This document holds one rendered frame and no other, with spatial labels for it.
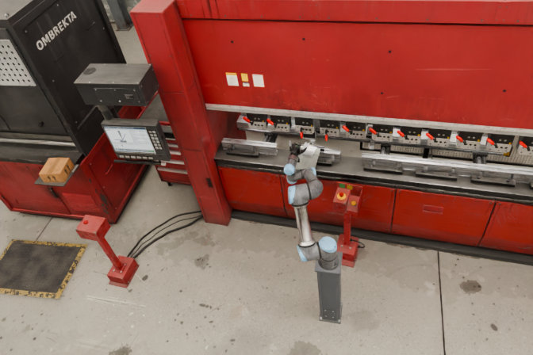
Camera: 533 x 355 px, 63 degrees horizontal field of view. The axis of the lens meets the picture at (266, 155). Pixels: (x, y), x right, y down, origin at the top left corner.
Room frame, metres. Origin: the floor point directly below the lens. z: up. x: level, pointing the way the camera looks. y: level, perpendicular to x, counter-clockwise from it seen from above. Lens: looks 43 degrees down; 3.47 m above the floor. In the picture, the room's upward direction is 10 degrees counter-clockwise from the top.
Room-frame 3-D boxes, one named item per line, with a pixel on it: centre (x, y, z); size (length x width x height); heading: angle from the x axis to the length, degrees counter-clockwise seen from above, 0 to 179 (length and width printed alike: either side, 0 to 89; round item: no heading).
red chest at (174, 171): (3.53, 0.87, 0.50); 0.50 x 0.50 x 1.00; 67
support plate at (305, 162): (2.49, -0.32, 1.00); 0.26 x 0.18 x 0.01; 157
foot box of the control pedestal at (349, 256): (2.19, -0.57, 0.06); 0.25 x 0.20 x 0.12; 153
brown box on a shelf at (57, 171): (2.84, 1.83, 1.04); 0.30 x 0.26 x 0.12; 71
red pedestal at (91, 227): (2.37, 1.53, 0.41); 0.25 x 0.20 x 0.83; 157
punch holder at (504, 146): (2.10, -1.64, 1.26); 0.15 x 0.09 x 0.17; 67
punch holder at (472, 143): (2.17, -1.45, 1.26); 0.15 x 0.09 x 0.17; 67
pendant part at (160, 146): (2.60, 0.94, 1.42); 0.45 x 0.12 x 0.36; 72
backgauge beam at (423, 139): (2.75, -0.86, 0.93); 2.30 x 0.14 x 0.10; 67
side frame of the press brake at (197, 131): (3.17, 0.46, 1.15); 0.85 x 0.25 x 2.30; 157
